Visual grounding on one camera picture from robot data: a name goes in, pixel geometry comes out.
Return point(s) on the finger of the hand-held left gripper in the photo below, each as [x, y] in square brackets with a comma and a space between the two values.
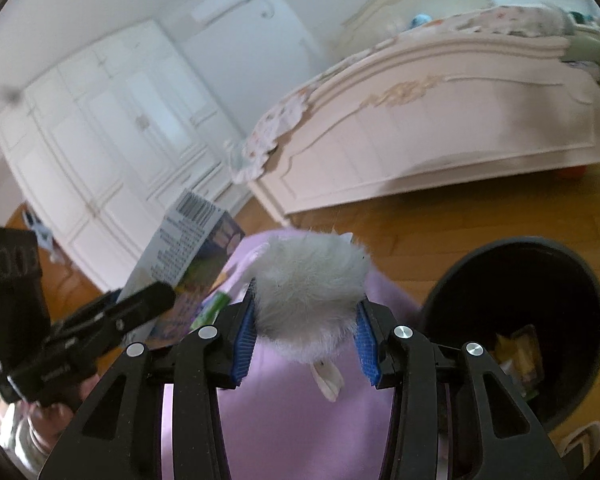
[147, 305]

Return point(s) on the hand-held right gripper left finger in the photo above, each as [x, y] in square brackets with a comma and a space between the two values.
[245, 340]

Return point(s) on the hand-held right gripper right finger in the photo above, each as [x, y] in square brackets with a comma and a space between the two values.
[367, 345]

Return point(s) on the blue and white cardboard box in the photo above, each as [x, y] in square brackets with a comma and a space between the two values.
[180, 245]

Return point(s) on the white fluffy pompom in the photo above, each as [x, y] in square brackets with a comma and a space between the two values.
[310, 290]

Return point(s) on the yellow packet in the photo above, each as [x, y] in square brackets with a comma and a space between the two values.
[522, 355]

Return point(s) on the black trash bin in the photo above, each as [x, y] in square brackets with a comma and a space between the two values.
[570, 310]

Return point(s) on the person's left forearm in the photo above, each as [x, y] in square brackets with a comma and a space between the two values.
[25, 445]

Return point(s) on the person's left hand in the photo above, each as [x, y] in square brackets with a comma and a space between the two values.
[55, 425]

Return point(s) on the green snack packet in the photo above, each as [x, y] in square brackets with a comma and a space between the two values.
[212, 307]

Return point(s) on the purple tablecloth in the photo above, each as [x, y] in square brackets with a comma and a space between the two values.
[290, 435]

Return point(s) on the white wardrobe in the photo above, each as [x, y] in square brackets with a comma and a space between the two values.
[105, 135]

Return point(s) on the cream wooden bed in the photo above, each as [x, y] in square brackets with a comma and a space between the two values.
[430, 125]

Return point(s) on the white air conditioner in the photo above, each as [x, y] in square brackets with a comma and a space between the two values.
[222, 7]

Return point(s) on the blue plush toy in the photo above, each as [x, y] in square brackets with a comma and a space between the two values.
[420, 21]

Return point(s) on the green cushion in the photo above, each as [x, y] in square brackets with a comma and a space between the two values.
[587, 57]

